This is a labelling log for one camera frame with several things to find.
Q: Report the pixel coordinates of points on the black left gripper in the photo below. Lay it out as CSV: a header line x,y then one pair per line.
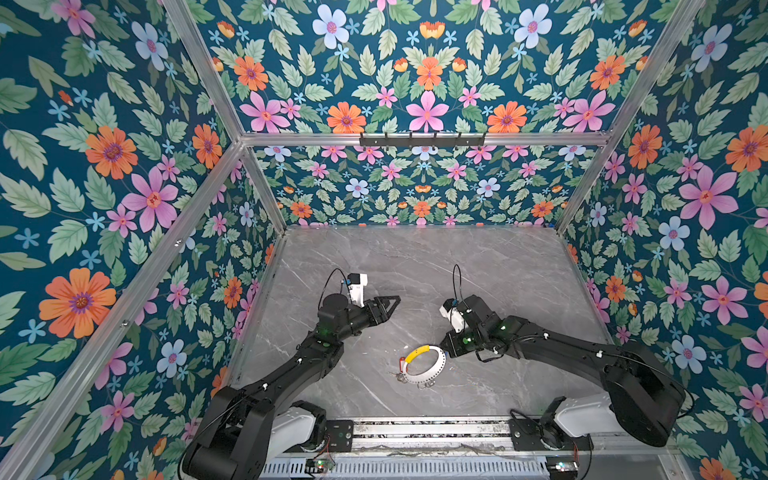
x,y
380,315

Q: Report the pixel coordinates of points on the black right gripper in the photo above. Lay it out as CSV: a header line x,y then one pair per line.
x,y
451,348

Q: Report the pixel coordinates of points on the large black yellow keyring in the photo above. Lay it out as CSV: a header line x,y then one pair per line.
x,y
426,363

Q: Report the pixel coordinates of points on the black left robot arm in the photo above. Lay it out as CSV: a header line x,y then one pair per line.
x,y
234,439

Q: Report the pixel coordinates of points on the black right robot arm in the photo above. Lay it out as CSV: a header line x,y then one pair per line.
x,y
644,398

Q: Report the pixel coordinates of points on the white ventilation grille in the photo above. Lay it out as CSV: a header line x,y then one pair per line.
x,y
405,468

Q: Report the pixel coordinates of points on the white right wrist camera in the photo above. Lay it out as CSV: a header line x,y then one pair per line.
x,y
449,310

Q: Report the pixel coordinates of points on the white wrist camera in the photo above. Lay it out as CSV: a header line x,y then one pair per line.
x,y
449,310
356,283

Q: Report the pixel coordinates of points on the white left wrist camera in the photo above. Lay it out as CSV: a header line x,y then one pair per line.
x,y
356,283

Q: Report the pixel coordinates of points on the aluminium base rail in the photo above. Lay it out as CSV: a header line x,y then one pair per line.
x,y
483,435

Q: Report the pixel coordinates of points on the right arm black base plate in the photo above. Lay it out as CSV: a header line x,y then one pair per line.
x,y
530,434

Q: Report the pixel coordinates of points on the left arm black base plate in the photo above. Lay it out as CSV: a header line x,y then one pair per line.
x,y
330,435

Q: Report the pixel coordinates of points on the black wall hook rack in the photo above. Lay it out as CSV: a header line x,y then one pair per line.
x,y
407,140

